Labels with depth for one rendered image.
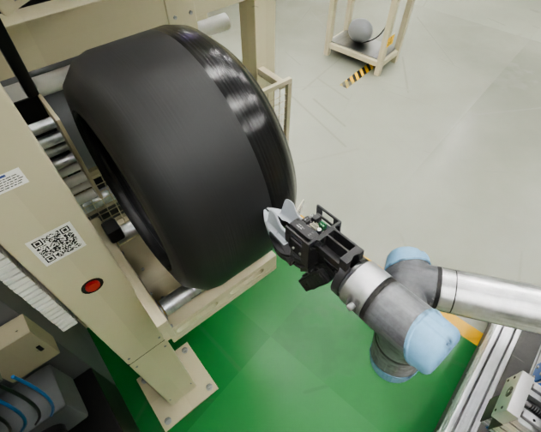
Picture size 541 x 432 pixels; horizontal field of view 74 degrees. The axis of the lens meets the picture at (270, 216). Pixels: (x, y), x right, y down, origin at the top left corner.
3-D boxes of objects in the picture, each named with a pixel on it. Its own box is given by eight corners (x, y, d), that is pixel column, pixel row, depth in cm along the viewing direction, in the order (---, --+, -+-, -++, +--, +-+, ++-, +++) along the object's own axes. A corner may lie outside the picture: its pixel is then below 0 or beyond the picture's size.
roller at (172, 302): (165, 321, 91) (161, 315, 87) (156, 308, 93) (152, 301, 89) (272, 247, 105) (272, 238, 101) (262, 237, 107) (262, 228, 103)
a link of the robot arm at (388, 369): (419, 328, 64) (434, 299, 55) (414, 393, 57) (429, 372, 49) (374, 316, 66) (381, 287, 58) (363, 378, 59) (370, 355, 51)
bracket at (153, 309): (166, 342, 90) (157, 327, 82) (100, 240, 109) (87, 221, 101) (177, 333, 91) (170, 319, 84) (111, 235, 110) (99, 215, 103)
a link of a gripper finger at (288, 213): (277, 183, 65) (313, 210, 59) (278, 206, 69) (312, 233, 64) (263, 190, 63) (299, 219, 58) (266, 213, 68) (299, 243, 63)
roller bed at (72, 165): (39, 230, 105) (-28, 153, 82) (23, 200, 112) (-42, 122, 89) (103, 197, 113) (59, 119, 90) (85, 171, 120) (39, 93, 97)
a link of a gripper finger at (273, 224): (263, 190, 63) (299, 219, 58) (266, 213, 68) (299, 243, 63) (249, 199, 62) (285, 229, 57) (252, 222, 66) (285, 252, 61)
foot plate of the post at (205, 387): (165, 432, 152) (165, 431, 150) (136, 380, 164) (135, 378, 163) (219, 388, 162) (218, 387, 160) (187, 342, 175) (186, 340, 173)
